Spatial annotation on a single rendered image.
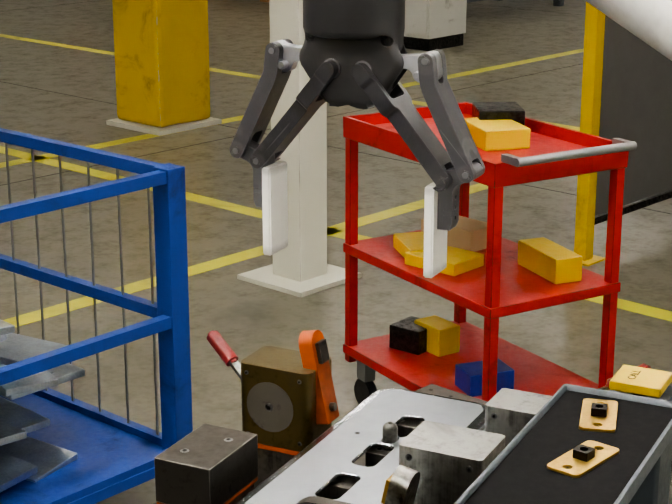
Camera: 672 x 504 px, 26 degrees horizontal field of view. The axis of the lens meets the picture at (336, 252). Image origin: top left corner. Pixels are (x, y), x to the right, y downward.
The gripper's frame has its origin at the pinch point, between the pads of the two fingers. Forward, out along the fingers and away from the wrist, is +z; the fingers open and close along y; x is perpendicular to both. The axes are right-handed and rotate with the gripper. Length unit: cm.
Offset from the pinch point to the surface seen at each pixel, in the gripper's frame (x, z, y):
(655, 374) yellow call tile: -61, 30, -10
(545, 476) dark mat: -29.2, 30.1, -7.0
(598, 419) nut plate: -45, 30, -8
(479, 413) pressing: -77, 46, 18
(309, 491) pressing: -46, 46, 27
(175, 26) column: -633, 82, 418
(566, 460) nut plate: -33.1, 29.8, -7.9
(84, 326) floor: -316, 145, 260
